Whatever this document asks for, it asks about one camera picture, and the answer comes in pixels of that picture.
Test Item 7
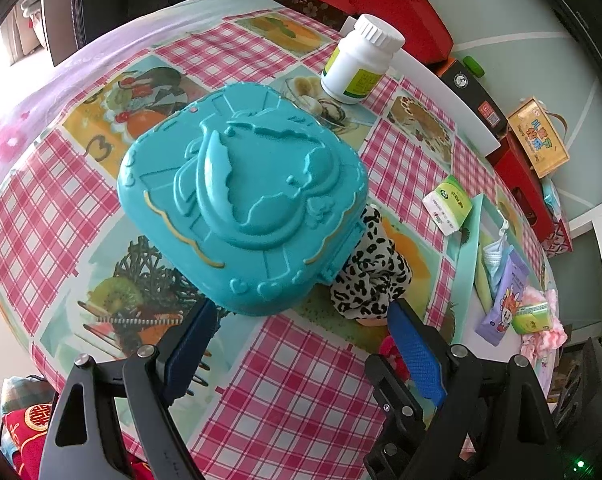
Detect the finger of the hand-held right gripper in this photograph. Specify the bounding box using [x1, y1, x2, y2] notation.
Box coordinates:
[363, 352, 429, 480]

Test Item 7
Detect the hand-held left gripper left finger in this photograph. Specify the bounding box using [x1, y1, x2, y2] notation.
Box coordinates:
[37, 299, 218, 480]

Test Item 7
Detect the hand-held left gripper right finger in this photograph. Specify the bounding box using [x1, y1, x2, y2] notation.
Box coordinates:
[387, 299, 566, 480]

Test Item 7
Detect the leopard print scrunchie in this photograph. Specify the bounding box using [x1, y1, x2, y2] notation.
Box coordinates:
[329, 206, 413, 321]

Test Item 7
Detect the green cloth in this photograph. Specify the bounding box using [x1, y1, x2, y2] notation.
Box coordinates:
[475, 260, 494, 308]

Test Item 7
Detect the white tray with teal rim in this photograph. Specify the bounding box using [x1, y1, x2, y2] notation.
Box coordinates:
[448, 194, 556, 401]

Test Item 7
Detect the purple printed packet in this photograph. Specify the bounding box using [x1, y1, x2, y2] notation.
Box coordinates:
[476, 250, 530, 347]

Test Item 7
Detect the blue face mask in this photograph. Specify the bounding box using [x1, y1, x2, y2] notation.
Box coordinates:
[481, 207, 512, 293]

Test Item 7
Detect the pink fluffy cloth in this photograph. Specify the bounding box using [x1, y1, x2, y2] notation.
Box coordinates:
[523, 285, 568, 348]

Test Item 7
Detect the pink floral cloth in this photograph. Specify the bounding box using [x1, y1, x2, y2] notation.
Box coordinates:
[520, 335, 549, 361]

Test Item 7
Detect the teal plastic case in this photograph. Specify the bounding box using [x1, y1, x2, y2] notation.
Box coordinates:
[117, 81, 369, 317]

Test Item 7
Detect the red patterned box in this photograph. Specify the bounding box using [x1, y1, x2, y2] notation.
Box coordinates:
[541, 210, 574, 258]

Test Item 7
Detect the red embroidered cloth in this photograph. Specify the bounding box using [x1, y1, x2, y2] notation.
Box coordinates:
[0, 377, 152, 480]

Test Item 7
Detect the blue wet wipes pack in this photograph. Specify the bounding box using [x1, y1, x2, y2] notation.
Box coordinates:
[541, 177, 562, 211]

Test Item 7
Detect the black machine with gauge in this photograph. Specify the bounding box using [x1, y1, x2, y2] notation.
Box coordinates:
[441, 57, 509, 138]

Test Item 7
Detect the white pill bottle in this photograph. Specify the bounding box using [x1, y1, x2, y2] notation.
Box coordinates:
[321, 13, 406, 105]

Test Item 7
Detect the red gift box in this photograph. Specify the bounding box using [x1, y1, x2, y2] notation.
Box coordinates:
[351, 0, 454, 63]

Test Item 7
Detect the red box with handle slot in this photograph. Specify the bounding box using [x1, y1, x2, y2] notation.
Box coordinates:
[486, 132, 556, 243]

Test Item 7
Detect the yellow box with strap handle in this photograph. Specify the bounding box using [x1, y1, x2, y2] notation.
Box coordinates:
[506, 97, 569, 178]

